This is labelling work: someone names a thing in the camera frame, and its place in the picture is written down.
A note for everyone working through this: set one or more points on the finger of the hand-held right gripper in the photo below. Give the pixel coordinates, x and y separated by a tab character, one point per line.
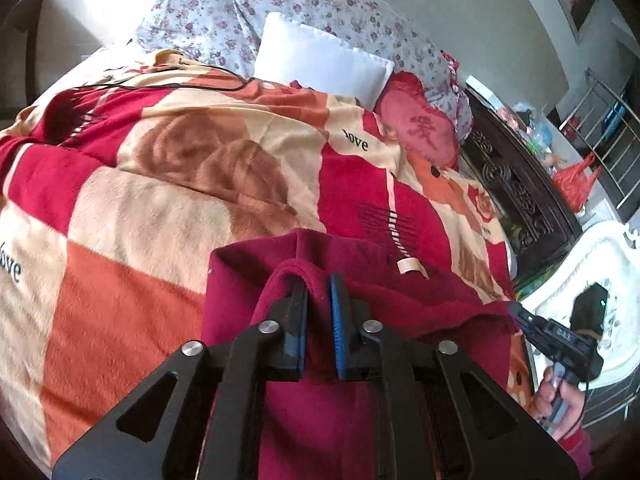
527	322

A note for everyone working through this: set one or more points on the white pillow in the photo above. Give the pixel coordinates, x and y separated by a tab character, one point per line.
320	60

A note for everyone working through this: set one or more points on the red embroidered pillow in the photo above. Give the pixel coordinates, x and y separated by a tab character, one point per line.
420	125

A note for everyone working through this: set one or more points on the clear plastic bag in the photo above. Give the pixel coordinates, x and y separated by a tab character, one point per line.
535	130

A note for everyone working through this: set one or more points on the printed fleece blanket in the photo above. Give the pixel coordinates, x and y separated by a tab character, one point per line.
150	210

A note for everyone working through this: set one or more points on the person's right forearm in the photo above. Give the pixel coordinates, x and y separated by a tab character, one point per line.
575	452

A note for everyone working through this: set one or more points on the metal rack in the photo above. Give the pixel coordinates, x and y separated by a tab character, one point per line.
591	80

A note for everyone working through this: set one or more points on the large floral pillow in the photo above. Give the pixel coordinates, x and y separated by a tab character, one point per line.
340	10

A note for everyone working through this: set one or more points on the person's right hand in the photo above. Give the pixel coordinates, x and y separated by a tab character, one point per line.
542	400

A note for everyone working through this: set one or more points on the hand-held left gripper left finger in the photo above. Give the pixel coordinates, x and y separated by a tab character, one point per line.
300	340

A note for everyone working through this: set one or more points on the dark carved wooden headboard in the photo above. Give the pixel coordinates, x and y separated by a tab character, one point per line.
525	200

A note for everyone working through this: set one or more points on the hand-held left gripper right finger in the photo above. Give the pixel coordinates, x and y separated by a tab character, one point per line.
339	335

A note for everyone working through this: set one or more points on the dark wooden desk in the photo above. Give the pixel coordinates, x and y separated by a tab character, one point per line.
25	35

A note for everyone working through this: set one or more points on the red plastic bag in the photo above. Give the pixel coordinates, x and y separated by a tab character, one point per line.
572	180

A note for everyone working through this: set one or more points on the maroon fleece garment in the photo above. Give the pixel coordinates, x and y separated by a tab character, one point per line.
320	425

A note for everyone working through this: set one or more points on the small floral pillow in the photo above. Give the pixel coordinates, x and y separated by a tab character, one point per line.
200	20

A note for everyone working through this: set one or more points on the white ornate furniture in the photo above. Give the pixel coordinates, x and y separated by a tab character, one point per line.
565	270

